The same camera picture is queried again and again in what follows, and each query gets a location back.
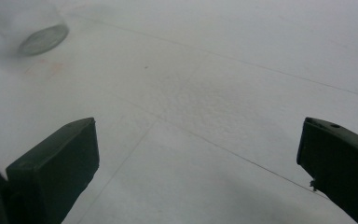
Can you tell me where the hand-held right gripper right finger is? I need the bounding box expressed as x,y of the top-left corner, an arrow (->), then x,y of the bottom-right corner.
296,117 -> 358,224

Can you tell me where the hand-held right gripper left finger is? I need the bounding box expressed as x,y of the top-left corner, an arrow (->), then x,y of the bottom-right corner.
6,117 -> 101,224

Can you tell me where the white foam board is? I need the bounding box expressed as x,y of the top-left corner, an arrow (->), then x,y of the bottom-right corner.
0,0 -> 358,224

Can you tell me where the clear glass jar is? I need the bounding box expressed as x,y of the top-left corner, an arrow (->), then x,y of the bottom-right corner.
0,0 -> 70,58

